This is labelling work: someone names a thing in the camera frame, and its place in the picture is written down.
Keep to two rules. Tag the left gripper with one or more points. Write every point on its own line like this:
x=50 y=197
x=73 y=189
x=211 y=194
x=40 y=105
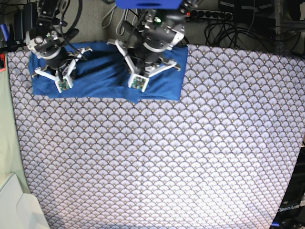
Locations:
x=147 y=57

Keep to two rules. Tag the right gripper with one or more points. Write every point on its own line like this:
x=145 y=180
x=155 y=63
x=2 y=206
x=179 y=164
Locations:
x=55 y=59

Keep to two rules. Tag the blue long-sleeve T-shirt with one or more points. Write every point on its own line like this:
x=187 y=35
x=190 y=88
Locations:
x=104 y=75

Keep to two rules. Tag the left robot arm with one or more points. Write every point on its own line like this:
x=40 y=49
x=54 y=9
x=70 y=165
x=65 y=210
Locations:
x=160 y=27

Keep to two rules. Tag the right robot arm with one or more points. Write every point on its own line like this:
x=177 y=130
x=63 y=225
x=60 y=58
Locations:
x=46 y=39

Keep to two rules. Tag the black power strip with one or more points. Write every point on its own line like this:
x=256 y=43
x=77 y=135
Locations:
x=197 y=15

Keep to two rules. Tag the patterned fan-print tablecloth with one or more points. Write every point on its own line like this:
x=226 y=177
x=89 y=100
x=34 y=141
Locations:
x=221 y=157

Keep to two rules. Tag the white plastic bin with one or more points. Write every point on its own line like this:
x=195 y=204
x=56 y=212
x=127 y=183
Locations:
x=19 y=210

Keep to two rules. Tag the black OpenArm box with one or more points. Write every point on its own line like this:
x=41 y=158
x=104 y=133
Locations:
x=291 y=214

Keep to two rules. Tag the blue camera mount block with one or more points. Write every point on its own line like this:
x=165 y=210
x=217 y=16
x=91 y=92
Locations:
x=148 y=4

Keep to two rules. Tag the blue-handled clamp at left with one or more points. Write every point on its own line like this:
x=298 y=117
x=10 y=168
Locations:
x=11 y=45

